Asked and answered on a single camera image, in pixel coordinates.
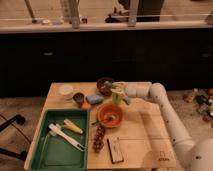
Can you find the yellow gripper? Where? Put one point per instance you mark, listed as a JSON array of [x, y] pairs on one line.
[[119, 88]]

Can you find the green pepper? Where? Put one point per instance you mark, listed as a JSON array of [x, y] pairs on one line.
[[109, 85]]

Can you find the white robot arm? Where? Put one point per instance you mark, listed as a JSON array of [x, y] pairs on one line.
[[192, 156]]

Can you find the green plastic cup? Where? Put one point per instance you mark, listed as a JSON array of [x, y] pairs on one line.
[[116, 99]]

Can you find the small dark metal cup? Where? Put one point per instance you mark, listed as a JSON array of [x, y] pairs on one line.
[[79, 98]]

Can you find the white cup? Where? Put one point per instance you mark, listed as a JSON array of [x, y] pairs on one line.
[[66, 91]]

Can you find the grey blue cloth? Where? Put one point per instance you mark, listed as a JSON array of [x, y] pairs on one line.
[[126, 99]]

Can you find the dark red bowl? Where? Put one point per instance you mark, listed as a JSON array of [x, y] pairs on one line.
[[102, 88]]

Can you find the orange bowl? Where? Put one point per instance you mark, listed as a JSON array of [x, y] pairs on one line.
[[110, 115]]

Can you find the small orange fruit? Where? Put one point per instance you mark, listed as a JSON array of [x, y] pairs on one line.
[[86, 106]]

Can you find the bunch of dark grapes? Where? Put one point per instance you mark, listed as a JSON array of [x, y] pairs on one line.
[[98, 139]]

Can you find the yellow corn cob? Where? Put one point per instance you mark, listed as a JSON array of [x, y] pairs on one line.
[[69, 124]]

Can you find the white kitchen utensil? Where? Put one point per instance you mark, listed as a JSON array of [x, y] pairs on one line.
[[69, 139]]

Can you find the green plastic tray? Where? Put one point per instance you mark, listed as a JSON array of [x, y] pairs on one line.
[[54, 153]]

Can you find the black chair base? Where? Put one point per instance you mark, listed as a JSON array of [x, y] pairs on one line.
[[10, 131]]

